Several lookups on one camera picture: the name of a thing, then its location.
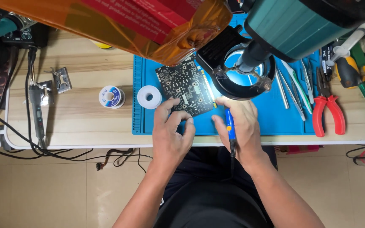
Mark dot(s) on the blue soldering iron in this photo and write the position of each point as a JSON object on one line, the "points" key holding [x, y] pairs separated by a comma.
{"points": [[230, 123]]}

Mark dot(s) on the plain white solder spool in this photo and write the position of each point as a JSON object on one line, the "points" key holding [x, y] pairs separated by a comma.
{"points": [[149, 97]]}

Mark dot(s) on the white green tweezers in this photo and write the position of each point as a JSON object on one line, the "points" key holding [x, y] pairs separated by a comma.
{"points": [[299, 87]]}

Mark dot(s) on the clear plastic syringe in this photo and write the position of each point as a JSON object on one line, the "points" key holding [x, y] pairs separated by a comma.
{"points": [[349, 41]]}

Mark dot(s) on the orange plastic film red label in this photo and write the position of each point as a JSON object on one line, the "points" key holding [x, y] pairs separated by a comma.
{"points": [[122, 22]]}

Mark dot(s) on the straight silver tweezers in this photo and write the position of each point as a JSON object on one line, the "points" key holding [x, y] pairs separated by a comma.
{"points": [[282, 90]]}

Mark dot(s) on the blue silicone work mat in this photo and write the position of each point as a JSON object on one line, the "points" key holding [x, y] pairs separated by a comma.
{"points": [[265, 117]]}

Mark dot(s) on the person's right hand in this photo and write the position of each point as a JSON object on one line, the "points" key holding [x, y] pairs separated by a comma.
{"points": [[246, 133]]}

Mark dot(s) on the yellow round object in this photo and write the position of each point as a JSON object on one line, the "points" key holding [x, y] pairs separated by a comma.
{"points": [[101, 45]]}

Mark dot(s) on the teal microscope head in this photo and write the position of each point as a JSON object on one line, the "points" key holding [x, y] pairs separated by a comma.
{"points": [[299, 28]]}

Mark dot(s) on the pointed silver tweezers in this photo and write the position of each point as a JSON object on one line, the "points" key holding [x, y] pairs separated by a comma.
{"points": [[295, 99]]}

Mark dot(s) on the black yellow screwdriver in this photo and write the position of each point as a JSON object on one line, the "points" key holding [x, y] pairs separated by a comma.
{"points": [[347, 72]]}

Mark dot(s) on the person's black clothing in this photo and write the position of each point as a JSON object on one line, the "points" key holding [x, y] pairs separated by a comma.
{"points": [[211, 202]]}

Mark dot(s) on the silver metal tool stand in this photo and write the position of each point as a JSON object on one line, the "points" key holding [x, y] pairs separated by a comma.
{"points": [[61, 79], [47, 93]]}

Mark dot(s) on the perforated silver tweezers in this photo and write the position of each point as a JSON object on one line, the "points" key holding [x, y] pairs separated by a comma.
{"points": [[307, 84]]}

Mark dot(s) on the pink box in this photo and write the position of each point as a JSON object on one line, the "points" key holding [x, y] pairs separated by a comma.
{"points": [[296, 148]]}

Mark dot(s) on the black printed circuit board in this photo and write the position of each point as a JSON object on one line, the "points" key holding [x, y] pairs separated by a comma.
{"points": [[185, 85]]}

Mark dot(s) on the person's left hand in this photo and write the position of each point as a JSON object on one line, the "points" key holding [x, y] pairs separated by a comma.
{"points": [[169, 139]]}

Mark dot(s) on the blue label solder spool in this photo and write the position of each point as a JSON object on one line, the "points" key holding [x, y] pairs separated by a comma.
{"points": [[112, 97]]}

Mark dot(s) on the black marker pen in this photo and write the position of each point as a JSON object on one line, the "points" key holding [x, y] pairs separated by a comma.
{"points": [[327, 60]]}

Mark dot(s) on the black soldering station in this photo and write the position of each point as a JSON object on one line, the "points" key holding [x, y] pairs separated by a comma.
{"points": [[27, 36]]}

